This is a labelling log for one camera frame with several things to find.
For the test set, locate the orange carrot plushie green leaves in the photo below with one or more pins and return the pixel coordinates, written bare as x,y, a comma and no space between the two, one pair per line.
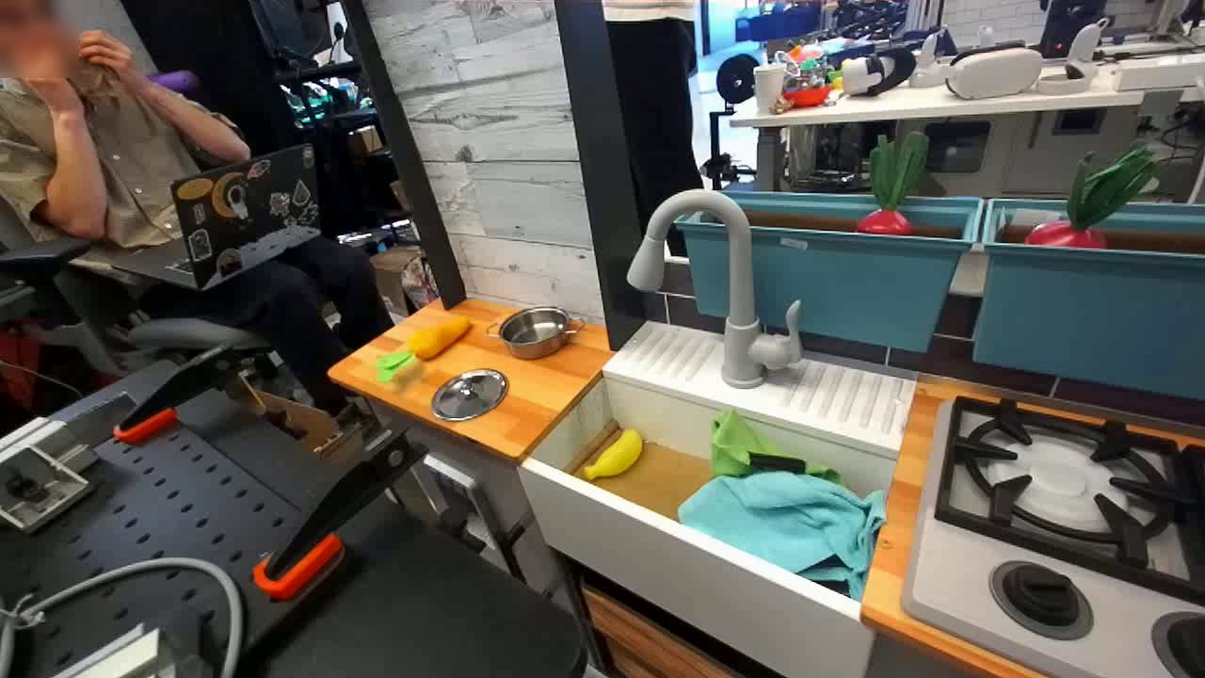
440,335

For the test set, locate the small steel pot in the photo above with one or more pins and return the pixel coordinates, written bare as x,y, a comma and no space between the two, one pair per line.
533,331

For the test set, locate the steel pot lid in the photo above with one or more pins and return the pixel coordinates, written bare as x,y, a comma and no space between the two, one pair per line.
471,393

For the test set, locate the small wooden kitchen counter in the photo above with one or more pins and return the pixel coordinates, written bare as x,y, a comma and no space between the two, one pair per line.
552,388

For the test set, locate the yellow banana toy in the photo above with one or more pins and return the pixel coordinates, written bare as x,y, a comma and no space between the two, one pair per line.
614,452

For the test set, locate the grey toy faucet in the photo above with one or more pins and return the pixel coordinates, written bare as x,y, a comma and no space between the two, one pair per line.
739,287

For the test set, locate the green cloth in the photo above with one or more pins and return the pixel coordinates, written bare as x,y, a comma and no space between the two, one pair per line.
737,444

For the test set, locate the grey kitchen cabinet base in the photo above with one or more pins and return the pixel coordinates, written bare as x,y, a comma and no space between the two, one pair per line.
485,484

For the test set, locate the white toy kitchen sink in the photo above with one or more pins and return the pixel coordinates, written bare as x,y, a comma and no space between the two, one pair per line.
653,551

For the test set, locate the teal planter box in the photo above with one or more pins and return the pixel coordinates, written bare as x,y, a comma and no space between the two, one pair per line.
830,282
1093,315

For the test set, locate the standing person black trousers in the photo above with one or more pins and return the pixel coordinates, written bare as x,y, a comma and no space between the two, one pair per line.
653,115

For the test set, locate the teal cloth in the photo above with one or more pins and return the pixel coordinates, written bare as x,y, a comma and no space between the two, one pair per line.
778,522

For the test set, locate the white cup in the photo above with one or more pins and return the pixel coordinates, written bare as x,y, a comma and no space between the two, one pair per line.
770,89

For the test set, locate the wooden cabinet drawer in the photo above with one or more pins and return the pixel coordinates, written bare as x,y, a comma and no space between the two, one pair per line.
641,645

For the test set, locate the red toy bowl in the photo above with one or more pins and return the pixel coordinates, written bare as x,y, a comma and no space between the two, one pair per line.
805,96

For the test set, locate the red radish toy green leaves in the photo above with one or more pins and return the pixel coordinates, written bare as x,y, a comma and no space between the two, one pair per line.
1104,189
893,173

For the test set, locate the wooden counter around stove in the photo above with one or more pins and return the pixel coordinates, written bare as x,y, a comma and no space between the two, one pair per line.
893,528

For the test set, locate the black laptop with stickers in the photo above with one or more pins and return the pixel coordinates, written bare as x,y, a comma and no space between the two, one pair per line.
238,208

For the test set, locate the white background table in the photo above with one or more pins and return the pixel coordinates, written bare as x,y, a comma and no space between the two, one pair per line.
927,106

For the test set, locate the grey padded office chair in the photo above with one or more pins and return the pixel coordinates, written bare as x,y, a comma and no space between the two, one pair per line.
191,331

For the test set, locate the grey toy stove top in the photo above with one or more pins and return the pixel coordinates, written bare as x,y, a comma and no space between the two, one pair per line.
955,587

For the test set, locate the white VR headset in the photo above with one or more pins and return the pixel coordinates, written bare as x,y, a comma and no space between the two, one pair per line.
993,72

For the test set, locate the black stove knob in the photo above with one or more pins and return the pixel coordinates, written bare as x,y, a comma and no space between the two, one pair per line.
1189,645
1042,600

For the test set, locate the seated person olive shirt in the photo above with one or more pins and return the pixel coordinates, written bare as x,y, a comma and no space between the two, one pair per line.
116,152

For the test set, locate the black burner grate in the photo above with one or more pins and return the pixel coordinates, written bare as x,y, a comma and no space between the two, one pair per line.
1118,522

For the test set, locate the silver metal plate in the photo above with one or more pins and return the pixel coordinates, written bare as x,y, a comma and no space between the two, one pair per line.
38,492

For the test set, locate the black frame post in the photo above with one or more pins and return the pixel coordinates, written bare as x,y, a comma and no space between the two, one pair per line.
402,138
598,152

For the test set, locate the grey wood plank wall panel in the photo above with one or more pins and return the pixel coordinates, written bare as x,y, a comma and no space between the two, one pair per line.
501,152

